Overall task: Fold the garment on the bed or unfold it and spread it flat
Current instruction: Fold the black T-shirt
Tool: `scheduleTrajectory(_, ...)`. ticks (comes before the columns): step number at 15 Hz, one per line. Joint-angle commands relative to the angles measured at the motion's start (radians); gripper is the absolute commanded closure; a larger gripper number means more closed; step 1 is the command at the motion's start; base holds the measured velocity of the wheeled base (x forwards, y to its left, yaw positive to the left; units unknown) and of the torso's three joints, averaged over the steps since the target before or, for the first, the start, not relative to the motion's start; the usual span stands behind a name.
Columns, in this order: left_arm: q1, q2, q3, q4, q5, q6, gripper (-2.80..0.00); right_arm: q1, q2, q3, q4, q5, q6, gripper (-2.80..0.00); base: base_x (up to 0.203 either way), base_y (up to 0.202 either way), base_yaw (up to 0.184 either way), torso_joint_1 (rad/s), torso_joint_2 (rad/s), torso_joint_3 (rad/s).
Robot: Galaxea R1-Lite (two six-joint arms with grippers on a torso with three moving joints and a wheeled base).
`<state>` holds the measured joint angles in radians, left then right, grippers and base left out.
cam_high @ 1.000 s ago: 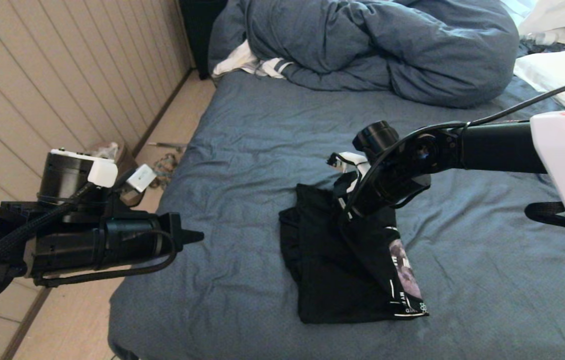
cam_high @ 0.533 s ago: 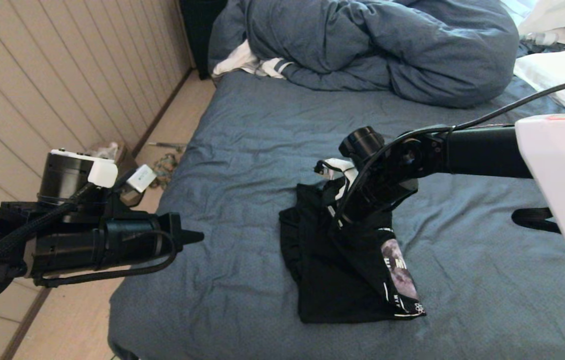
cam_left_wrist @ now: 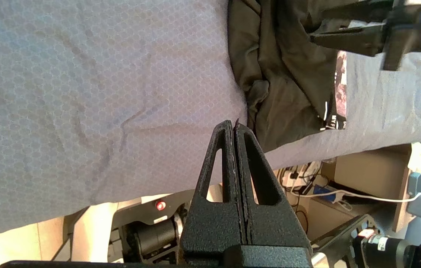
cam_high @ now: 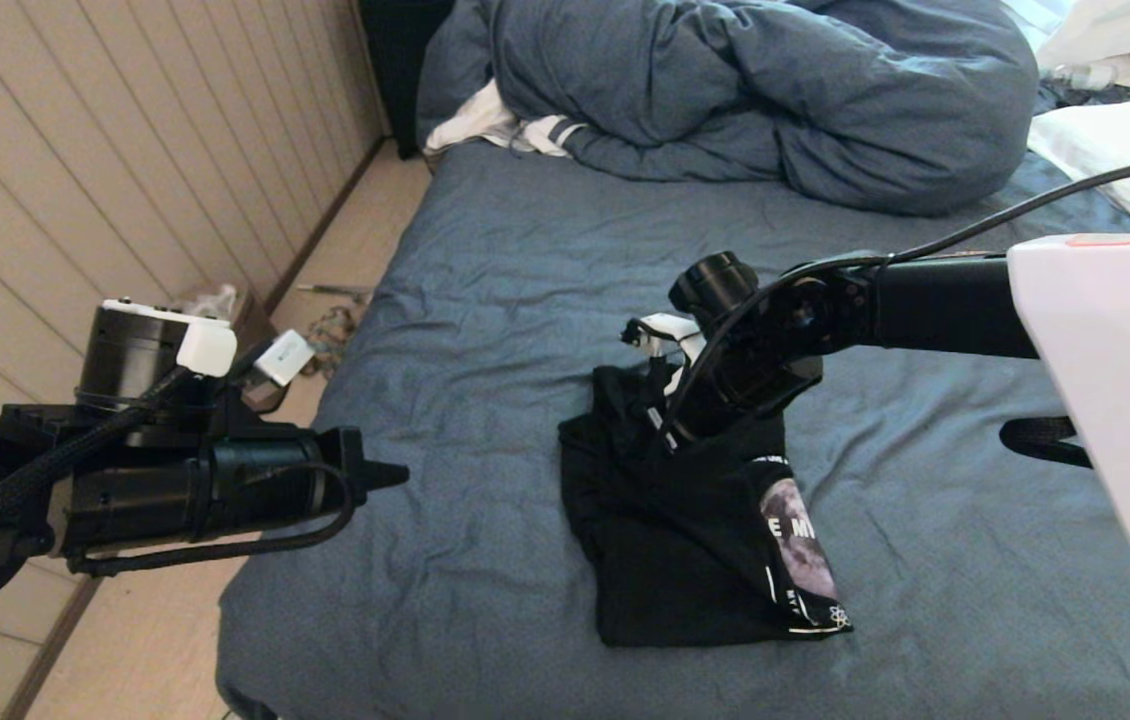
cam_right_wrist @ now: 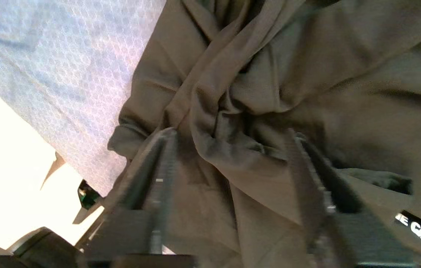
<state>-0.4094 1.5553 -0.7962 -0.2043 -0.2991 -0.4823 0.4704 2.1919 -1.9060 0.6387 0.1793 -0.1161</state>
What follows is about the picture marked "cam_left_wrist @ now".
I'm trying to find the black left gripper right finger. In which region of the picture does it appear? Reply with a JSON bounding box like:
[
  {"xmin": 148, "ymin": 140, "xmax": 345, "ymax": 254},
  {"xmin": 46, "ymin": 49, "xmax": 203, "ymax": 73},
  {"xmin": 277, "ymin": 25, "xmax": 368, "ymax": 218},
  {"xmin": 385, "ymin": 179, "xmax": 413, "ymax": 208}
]
[{"xmin": 234, "ymin": 121, "xmax": 313, "ymax": 249}]

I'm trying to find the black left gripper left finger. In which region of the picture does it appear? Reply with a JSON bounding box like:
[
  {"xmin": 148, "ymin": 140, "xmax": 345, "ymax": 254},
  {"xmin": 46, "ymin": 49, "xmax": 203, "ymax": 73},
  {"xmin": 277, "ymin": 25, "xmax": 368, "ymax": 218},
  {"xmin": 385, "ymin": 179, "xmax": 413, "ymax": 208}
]
[{"xmin": 179, "ymin": 120, "xmax": 247, "ymax": 266}]

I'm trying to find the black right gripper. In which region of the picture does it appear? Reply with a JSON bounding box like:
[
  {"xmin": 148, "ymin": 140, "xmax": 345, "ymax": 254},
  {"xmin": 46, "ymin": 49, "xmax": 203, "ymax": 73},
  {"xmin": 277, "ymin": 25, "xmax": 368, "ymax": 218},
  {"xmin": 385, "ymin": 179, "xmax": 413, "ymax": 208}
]
[{"xmin": 308, "ymin": 0, "xmax": 421, "ymax": 72}]

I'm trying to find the black t-shirt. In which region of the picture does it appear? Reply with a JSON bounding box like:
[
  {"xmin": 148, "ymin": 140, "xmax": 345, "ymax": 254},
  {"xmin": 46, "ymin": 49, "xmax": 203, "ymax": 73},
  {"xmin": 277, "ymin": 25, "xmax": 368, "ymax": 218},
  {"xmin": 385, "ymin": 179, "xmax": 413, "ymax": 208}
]
[{"xmin": 227, "ymin": 0, "xmax": 349, "ymax": 153}]

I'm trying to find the robot base with red button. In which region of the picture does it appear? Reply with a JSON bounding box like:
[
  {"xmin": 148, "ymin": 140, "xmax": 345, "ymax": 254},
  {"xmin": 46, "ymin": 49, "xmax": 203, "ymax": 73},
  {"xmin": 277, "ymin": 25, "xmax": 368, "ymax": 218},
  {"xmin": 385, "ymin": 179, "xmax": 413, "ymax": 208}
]
[{"xmin": 63, "ymin": 189, "xmax": 196, "ymax": 265}]

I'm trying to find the white power strip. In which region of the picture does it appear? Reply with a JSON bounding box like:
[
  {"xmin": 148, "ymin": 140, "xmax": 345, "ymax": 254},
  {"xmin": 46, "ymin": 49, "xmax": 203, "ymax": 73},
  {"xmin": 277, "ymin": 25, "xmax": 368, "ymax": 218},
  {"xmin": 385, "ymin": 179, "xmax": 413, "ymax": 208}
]
[{"xmin": 281, "ymin": 166, "xmax": 323, "ymax": 188}]

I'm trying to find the brown wooden cabinet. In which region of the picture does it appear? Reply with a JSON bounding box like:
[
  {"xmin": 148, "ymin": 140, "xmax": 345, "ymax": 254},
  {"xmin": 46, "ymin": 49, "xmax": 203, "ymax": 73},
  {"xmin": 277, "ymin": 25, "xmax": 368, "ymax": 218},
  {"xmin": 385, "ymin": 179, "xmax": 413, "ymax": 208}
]
[{"xmin": 320, "ymin": 143, "xmax": 413, "ymax": 233}]

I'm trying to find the blue grey plastic block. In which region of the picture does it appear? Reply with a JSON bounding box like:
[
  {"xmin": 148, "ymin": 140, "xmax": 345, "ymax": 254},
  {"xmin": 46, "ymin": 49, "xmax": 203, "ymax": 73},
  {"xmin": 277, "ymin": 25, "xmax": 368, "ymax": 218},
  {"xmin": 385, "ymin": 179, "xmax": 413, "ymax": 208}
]
[{"xmin": 407, "ymin": 172, "xmax": 421, "ymax": 197}]

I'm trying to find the blue bed sheet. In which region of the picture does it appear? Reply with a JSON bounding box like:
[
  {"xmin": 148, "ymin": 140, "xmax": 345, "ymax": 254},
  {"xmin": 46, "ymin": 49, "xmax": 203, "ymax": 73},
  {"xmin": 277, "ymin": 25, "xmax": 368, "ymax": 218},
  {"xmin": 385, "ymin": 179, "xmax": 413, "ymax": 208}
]
[{"xmin": 0, "ymin": 0, "xmax": 421, "ymax": 240}]

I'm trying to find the thin white cable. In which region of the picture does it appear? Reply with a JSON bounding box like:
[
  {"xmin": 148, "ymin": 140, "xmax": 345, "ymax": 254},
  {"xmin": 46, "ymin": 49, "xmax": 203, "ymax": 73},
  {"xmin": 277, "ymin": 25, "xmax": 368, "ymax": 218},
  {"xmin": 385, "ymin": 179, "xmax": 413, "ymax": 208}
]
[{"xmin": 289, "ymin": 184, "xmax": 421, "ymax": 204}]

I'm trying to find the grey metal frame bracket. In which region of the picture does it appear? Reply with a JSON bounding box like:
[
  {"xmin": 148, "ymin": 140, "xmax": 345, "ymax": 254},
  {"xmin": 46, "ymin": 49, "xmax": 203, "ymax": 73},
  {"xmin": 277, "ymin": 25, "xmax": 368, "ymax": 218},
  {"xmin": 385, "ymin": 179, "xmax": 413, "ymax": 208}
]
[{"xmin": 52, "ymin": 207, "xmax": 90, "ymax": 262}]

